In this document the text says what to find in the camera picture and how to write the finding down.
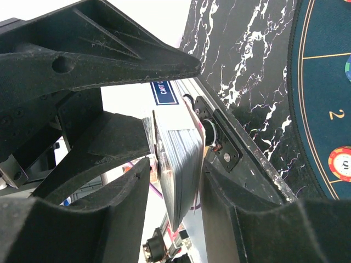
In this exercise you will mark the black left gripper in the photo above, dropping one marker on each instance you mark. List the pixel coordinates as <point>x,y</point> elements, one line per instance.
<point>30,130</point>

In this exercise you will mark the deck of playing cards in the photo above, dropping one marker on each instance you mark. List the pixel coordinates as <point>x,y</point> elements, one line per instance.
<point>180,157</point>

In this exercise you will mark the round blue poker mat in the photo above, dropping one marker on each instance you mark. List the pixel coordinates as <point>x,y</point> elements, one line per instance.
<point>319,91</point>

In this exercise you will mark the orange poker chip stack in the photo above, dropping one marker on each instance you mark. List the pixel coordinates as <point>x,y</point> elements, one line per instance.
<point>339,162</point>

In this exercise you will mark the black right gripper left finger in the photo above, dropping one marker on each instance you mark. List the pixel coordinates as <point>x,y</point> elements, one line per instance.
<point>104,226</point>

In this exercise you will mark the green chips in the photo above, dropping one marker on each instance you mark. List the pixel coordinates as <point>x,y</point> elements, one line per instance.
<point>347,68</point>

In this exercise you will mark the blue playing card box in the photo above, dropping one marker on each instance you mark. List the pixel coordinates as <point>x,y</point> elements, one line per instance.
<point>163,101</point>

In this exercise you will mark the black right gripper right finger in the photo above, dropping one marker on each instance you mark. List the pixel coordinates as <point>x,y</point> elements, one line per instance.
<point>242,227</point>

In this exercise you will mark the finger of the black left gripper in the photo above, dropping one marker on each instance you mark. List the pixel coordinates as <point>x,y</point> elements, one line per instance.
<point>88,44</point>

